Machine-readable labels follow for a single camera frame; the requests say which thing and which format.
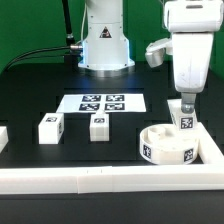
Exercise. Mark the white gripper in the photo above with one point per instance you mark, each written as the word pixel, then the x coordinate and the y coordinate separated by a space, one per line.
pixel 192 24

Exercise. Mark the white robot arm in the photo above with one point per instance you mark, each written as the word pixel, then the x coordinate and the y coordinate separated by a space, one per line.
pixel 105 47

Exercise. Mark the white marker sheet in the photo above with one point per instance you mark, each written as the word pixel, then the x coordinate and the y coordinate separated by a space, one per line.
pixel 90 103

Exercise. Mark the black vertical pole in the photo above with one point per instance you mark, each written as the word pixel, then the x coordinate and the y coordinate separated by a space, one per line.
pixel 69 34

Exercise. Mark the white U-shaped fence wall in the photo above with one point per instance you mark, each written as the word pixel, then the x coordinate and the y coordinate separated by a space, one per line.
pixel 208 175

